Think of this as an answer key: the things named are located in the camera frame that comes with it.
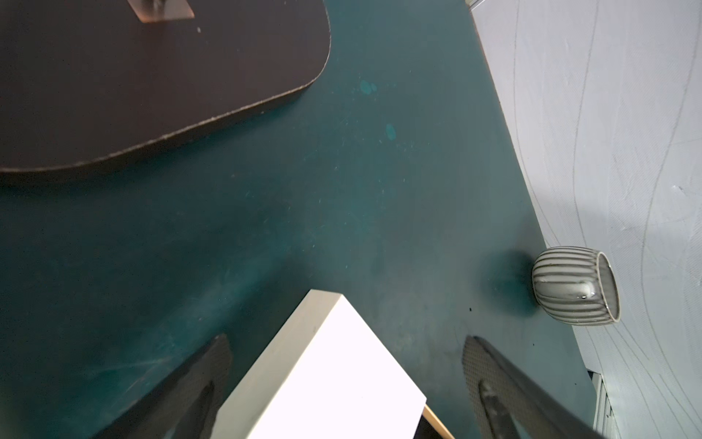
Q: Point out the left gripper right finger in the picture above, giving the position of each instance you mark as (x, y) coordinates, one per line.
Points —
(504, 397)

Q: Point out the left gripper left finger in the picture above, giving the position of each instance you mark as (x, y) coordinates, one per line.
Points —
(185, 404)

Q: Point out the large cream drawer jewelry box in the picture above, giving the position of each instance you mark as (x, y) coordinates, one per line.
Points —
(326, 374)

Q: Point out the bronze swirl jewelry stand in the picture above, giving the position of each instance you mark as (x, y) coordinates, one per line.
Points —
(88, 87)

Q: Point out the grey ribbed ceramic cup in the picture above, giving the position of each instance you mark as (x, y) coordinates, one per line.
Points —
(576, 286)

